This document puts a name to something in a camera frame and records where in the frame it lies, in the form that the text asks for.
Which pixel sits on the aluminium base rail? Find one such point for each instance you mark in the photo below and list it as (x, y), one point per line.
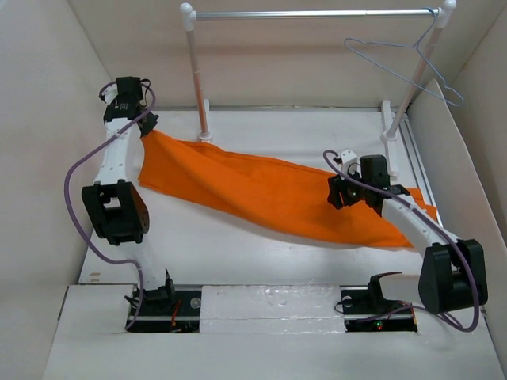
(298, 309)

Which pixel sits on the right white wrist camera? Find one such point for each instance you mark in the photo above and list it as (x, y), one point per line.
(348, 162)

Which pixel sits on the orange trousers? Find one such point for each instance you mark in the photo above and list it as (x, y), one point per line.
(275, 194)

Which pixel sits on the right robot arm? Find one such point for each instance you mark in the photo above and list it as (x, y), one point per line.
(453, 272)

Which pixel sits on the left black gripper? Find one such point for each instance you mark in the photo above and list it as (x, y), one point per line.
(149, 125)

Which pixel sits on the blue wire hanger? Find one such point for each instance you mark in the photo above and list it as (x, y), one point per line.
(424, 46)

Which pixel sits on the white clothes rack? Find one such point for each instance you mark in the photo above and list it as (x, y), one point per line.
(390, 121)

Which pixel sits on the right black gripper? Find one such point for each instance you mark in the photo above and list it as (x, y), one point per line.
(337, 186)

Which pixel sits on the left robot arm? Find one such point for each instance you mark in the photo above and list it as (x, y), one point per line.
(116, 209)

